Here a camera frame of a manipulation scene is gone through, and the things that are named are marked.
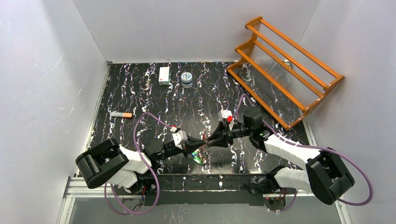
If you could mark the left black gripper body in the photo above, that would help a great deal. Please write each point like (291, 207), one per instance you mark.
(186, 144)

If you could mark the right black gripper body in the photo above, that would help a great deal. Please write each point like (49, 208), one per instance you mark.
(225, 134)

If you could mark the metal keyring with red handle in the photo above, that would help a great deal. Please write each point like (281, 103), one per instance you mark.
(201, 154)

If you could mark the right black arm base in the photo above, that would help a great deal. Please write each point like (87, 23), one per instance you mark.
(264, 186)

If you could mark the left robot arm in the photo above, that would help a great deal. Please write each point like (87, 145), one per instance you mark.
(112, 163)

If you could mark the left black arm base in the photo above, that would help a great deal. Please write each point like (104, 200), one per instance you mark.
(141, 187)

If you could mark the white orange marker tube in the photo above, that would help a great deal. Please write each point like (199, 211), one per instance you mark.
(121, 114)

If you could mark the orange wooden shoe rack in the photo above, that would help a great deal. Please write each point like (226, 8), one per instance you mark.
(283, 77)

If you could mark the white small box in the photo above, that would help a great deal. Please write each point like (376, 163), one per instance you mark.
(164, 76)

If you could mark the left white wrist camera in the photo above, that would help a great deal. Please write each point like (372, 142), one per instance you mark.
(180, 138)

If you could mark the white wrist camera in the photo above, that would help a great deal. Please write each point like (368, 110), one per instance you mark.
(226, 118)
(180, 138)

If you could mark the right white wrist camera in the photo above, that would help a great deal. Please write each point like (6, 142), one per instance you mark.
(226, 118)

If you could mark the aluminium rail frame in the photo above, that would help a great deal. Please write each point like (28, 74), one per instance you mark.
(197, 199)

